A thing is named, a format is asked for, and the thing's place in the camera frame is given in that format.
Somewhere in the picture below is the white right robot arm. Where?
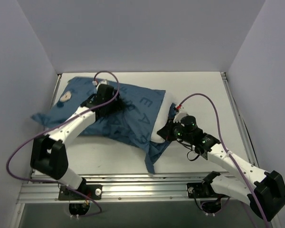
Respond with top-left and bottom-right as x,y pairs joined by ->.
157,115 -> 285,222

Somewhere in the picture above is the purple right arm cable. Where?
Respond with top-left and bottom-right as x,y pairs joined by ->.
179,93 -> 270,228

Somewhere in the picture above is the white pillow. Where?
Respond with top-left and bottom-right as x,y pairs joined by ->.
151,92 -> 174,143

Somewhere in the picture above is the aluminium frame rail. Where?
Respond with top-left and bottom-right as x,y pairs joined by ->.
12,169 -> 264,228

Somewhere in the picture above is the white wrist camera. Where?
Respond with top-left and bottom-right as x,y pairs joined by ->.
173,105 -> 188,123
92,79 -> 109,86

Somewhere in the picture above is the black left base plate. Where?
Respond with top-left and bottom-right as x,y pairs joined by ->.
58,184 -> 103,201

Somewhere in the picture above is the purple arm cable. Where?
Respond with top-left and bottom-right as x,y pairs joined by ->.
179,93 -> 270,228
5,70 -> 121,218

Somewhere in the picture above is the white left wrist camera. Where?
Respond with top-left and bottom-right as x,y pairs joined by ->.
92,79 -> 109,86

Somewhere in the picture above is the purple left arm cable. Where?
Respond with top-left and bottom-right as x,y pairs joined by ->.
5,70 -> 121,218

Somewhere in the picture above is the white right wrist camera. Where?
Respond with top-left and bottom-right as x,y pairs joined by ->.
173,105 -> 188,123

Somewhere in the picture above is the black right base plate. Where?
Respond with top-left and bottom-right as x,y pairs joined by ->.
186,182 -> 227,199

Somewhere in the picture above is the blue lettered pillowcase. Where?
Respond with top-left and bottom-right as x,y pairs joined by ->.
31,76 -> 175,174

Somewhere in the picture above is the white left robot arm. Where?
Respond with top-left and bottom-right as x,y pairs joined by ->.
30,80 -> 126,199

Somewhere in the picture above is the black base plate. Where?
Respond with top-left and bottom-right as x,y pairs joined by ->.
58,184 -> 103,201
186,182 -> 227,199

